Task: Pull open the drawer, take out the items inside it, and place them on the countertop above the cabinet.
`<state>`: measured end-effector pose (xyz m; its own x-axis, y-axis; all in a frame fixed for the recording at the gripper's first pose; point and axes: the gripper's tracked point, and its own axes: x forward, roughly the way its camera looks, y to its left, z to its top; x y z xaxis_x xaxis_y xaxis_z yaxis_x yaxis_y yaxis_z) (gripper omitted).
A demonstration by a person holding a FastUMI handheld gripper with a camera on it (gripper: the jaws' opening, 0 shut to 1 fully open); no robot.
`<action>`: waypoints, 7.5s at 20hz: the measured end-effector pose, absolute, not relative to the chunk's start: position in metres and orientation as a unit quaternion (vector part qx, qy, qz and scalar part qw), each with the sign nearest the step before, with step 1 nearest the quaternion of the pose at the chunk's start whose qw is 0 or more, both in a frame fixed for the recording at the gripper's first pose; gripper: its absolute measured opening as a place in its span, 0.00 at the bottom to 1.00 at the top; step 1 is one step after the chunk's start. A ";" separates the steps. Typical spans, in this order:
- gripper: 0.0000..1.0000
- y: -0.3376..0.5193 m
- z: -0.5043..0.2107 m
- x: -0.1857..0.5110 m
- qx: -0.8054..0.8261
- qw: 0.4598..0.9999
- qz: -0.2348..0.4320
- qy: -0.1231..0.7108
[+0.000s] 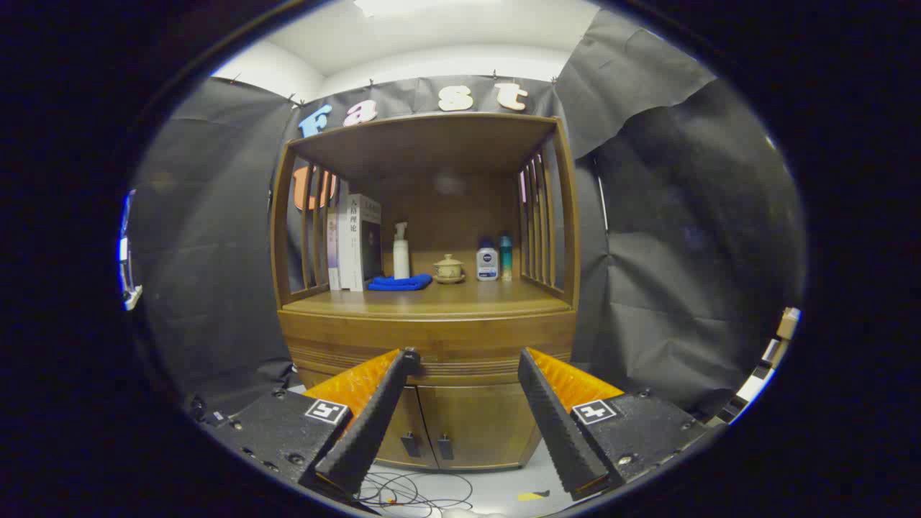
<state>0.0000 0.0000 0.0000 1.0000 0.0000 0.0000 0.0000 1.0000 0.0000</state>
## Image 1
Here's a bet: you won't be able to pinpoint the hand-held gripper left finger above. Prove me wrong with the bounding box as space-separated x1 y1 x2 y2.
201 348 422 497

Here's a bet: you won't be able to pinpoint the beige lidded teacup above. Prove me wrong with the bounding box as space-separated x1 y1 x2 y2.
432 253 466 284

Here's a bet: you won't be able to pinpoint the white bottle with blue cap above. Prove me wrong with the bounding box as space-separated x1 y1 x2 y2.
476 241 500 281

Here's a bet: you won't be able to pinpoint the white wall fixture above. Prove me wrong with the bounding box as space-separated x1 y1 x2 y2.
119 191 143 312

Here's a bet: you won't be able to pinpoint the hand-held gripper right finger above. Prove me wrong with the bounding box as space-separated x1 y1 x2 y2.
517 347 713 502

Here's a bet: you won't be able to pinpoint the wooden cabinet door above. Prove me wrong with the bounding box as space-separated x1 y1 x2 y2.
374 386 440 470
416 383 542 470

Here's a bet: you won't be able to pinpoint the pale stacked boxes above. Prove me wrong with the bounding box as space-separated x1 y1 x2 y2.
720 308 801 425

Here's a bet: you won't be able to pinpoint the blue folded cloth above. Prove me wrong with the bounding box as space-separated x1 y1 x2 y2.
368 273 433 292

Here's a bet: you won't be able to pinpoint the thin pale book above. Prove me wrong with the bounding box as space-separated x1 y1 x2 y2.
327 209 340 291

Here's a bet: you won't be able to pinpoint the thick white book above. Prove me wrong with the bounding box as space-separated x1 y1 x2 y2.
338 193 384 292

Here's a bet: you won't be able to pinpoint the wooden drawer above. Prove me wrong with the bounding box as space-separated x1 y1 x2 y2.
279 311 576 386

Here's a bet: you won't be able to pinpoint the wooden countertop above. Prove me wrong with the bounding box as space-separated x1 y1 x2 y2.
282 277 573 317

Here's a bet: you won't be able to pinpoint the wooden cabinet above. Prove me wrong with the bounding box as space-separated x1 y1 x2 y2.
270 112 582 472

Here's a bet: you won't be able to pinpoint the white pump bottle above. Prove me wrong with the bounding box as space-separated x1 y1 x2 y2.
392 222 412 280

